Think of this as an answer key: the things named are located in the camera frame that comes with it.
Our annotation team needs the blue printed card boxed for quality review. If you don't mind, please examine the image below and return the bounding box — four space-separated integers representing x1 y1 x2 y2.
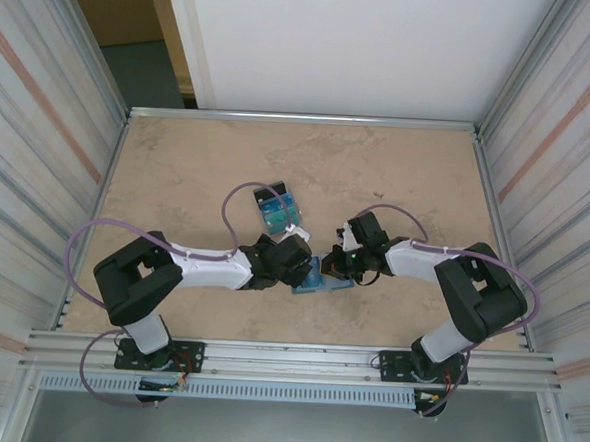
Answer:
300 264 325 297

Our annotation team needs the blue leather card holder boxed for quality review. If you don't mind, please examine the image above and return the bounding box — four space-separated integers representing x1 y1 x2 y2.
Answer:
289 250 358 301

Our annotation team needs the teal card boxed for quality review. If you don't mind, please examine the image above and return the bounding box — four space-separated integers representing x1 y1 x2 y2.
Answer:
262 206 306 241

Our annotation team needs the dark blue card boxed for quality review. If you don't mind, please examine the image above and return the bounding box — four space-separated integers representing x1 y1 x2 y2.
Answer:
256 192 299 218

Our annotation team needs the black card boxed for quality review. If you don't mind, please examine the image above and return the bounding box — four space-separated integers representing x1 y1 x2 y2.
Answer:
253 178 287 205

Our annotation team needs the grey metal sheet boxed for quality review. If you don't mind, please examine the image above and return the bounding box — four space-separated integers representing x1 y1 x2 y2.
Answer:
20 364 566 442

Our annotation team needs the small green circuit board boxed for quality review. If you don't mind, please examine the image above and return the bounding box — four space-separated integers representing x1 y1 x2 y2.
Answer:
137 379 190 394

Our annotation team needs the thin black wire loop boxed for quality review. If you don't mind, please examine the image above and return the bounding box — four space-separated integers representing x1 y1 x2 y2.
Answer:
353 267 381 287

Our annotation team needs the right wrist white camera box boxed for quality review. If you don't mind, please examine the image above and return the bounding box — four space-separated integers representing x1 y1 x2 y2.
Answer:
333 221 362 252

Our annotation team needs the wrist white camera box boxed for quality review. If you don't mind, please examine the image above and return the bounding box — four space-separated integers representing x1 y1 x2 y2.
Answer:
282 223 312 243
333 221 362 252

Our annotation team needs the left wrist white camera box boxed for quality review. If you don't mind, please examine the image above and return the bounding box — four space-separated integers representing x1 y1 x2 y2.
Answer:
282 223 312 243

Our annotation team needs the long aluminium mounting rail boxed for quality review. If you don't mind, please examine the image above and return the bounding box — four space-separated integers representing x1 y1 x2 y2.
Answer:
18 322 566 404

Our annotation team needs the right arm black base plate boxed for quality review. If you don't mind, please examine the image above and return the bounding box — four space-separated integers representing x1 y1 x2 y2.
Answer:
375 349 468 388

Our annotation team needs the slotted grey cable duct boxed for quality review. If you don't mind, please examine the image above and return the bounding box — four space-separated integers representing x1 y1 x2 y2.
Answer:
37 369 419 414

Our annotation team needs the aluminium table edge rail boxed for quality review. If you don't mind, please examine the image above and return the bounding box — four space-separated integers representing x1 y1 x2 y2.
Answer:
57 111 133 332
128 101 482 141
458 131 552 355

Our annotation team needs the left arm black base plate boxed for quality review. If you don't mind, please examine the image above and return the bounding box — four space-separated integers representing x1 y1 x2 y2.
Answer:
114 336 206 376

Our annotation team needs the translucent striped enclosure panel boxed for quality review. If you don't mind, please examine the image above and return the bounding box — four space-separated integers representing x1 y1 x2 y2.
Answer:
462 0 590 435
0 0 137 406

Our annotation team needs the aluminium frame post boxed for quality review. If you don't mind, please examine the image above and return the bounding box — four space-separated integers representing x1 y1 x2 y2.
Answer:
474 0 580 144

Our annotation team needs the white door frame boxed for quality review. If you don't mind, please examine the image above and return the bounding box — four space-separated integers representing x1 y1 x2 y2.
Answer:
154 0 224 111

